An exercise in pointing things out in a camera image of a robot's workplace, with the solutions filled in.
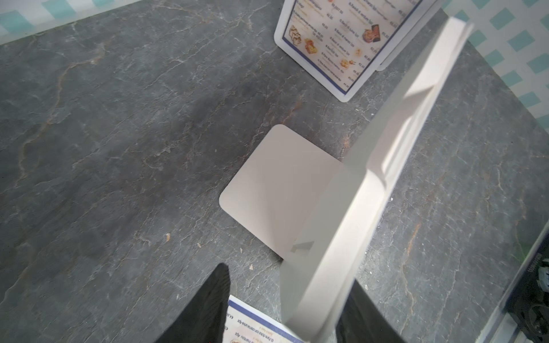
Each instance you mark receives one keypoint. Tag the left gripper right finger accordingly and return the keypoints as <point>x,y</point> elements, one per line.
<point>361,321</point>

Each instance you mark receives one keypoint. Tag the white menu stand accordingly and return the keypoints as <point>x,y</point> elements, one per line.
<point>343,43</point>
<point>319,213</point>

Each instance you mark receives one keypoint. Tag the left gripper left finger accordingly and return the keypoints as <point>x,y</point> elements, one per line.
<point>204,317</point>

